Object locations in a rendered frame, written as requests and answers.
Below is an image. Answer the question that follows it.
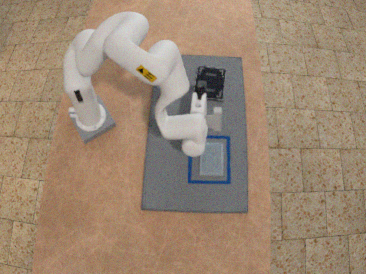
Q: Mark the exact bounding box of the blue rectangular tape outline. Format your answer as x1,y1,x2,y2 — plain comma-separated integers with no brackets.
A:
188,135,231,184

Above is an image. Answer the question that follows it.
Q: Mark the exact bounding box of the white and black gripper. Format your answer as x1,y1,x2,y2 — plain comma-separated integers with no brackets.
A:
190,81,207,116

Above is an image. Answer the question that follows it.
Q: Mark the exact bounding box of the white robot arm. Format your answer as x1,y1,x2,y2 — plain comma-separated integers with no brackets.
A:
63,12,222,157

